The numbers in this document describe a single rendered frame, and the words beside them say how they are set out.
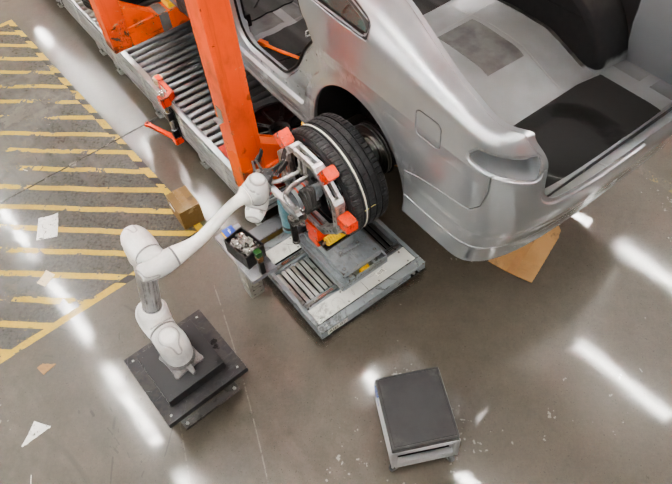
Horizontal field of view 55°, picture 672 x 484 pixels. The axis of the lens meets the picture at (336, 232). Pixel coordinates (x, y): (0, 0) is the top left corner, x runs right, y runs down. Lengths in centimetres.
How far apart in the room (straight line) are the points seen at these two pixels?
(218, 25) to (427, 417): 217
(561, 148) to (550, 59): 66
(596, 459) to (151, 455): 239
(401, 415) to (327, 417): 54
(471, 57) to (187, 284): 229
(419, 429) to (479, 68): 207
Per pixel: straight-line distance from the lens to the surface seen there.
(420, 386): 348
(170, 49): 581
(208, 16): 324
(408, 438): 337
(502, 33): 430
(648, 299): 442
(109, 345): 432
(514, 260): 436
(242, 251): 374
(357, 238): 413
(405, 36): 300
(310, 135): 340
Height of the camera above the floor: 349
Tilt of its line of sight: 52 degrees down
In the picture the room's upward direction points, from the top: 6 degrees counter-clockwise
